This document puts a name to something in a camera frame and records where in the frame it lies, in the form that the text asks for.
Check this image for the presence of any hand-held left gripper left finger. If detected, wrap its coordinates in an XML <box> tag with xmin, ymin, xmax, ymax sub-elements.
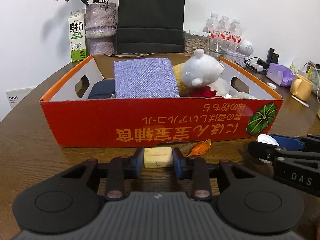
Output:
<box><xmin>61</xmin><ymin>147</ymin><xmax>143</xmax><ymax>202</ymax></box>

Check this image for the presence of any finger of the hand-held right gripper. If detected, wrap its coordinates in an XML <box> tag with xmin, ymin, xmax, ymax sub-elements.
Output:
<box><xmin>270</xmin><ymin>133</ymin><xmax>320</xmax><ymax>152</ymax></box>
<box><xmin>247</xmin><ymin>141</ymin><xmax>320</xmax><ymax>165</ymax></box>

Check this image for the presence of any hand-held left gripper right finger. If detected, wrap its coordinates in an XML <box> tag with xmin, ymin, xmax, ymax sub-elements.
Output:
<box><xmin>172</xmin><ymin>147</ymin><xmax>253</xmax><ymax>202</ymax></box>

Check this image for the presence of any white plastic lid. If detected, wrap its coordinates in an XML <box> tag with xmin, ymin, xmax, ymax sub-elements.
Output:
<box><xmin>256</xmin><ymin>134</ymin><xmax>280</xmax><ymax>165</ymax></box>

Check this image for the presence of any beige eraser block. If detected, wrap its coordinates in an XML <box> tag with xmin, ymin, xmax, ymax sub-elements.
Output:
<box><xmin>144</xmin><ymin>147</ymin><xmax>173</xmax><ymax>168</ymax></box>

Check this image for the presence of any orange cardboard box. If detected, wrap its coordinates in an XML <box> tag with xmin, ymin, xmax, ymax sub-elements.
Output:
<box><xmin>39</xmin><ymin>52</ymin><xmax>284</xmax><ymax>148</ymax></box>

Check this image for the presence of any iridescent plastic wrap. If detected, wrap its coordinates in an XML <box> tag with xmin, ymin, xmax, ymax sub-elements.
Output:
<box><xmin>231</xmin><ymin>92</ymin><xmax>257</xmax><ymax>99</ymax></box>

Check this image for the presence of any red rose flower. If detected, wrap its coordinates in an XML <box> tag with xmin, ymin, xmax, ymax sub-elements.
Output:
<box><xmin>190</xmin><ymin>86</ymin><xmax>224</xmax><ymax>98</ymax></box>

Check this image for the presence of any dark blue case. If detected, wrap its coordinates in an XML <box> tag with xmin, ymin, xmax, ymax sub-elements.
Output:
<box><xmin>87</xmin><ymin>79</ymin><xmax>117</xmax><ymax>99</ymax></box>

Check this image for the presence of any purple woven pouch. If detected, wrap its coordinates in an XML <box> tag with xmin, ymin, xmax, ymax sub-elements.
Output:
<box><xmin>113</xmin><ymin>57</ymin><xmax>181</xmax><ymax>99</ymax></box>

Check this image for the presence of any white and yellow plush toy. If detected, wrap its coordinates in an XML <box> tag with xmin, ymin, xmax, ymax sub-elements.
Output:
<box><xmin>172</xmin><ymin>49</ymin><xmax>230</xmax><ymax>98</ymax></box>

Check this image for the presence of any wooden desktop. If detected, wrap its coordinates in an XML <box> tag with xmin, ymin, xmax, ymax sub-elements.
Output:
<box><xmin>0</xmin><ymin>52</ymin><xmax>320</xmax><ymax>240</ymax></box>

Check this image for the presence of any orange dried petal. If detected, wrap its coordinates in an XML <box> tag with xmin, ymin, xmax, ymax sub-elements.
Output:
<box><xmin>187</xmin><ymin>140</ymin><xmax>212</xmax><ymax>157</ymax></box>

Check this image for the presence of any yellow mug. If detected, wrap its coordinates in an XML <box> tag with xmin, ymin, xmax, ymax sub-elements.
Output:
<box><xmin>290</xmin><ymin>74</ymin><xmax>314</xmax><ymax>102</ymax></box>

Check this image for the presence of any purple tissue pack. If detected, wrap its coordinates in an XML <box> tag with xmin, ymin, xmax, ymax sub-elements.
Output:
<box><xmin>266</xmin><ymin>63</ymin><xmax>295</xmax><ymax>87</ymax></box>

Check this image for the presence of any black upright device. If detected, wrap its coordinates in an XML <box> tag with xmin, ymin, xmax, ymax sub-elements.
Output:
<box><xmin>266</xmin><ymin>47</ymin><xmax>280</xmax><ymax>64</ymax></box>

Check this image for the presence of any white floral tin box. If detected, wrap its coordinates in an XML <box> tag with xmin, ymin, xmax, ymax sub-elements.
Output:
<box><xmin>226</xmin><ymin>51</ymin><xmax>247</xmax><ymax>67</ymax></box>

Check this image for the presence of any white round speaker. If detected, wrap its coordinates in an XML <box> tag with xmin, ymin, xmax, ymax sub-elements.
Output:
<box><xmin>239</xmin><ymin>39</ymin><xmax>254</xmax><ymax>55</ymax></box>

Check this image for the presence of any clear glass cup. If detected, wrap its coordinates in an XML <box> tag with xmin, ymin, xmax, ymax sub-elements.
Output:
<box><xmin>209</xmin><ymin>39</ymin><xmax>229</xmax><ymax>57</ymax></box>

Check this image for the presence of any clear container of seeds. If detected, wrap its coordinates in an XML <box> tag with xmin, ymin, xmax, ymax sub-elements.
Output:
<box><xmin>184</xmin><ymin>30</ymin><xmax>211</xmax><ymax>55</ymax></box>

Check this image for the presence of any water bottle with red label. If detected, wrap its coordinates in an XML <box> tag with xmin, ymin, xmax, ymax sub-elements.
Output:
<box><xmin>218</xmin><ymin>15</ymin><xmax>232</xmax><ymax>52</ymax></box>
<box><xmin>230</xmin><ymin>19</ymin><xmax>243</xmax><ymax>52</ymax></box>
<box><xmin>204</xmin><ymin>12</ymin><xmax>220</xmax><ymax>40</ymax></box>

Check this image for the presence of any green and white milk carton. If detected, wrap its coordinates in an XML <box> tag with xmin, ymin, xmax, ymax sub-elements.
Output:
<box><xmin>68</xmin><ymin>9</ymin><xmax>87</xmax><ymax>62</ymax></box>

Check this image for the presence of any purple ceramic vase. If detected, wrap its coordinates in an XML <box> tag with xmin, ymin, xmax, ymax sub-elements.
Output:
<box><xmin>85</xmin><ymin>2</ymin><xmax>117</xmax><ymax>55</ymax></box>

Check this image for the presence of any black paper bag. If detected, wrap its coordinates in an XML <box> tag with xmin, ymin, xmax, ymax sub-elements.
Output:
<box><xmin>117</xmin><ymin>0</ymin><xmax>186</xmax><ymax>54</ymax></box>

